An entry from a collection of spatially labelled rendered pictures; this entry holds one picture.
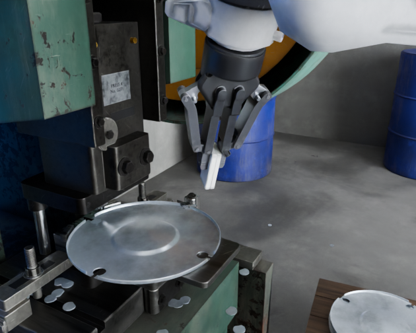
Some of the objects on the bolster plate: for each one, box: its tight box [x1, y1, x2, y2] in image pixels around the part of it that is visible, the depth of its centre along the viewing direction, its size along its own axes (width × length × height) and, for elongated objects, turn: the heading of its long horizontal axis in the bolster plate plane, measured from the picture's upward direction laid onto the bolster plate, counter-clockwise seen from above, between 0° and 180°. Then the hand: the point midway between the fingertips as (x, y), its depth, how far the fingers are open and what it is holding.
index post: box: [184, 192, 199, 209], centre depth 95 cm, size 3×3×10 cm
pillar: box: [33, 209, 52, 255], centre depth 81 cm, size 2×2×14 cm
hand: (210, 166), depth 63 cm, fingers closed
